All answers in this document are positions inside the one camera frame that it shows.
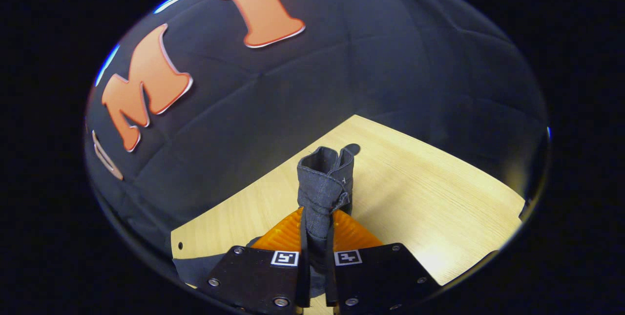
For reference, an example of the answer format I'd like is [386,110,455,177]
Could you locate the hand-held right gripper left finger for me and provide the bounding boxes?
[197,206,312,315]

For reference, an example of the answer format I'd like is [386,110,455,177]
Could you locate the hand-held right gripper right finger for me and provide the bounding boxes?
[325,209,443,315]

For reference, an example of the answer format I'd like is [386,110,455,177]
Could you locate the dark denim jeans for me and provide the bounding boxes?
[172,146,356,302]

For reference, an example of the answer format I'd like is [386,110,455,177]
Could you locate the black backdrop cloth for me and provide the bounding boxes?
[83,0,550,276]

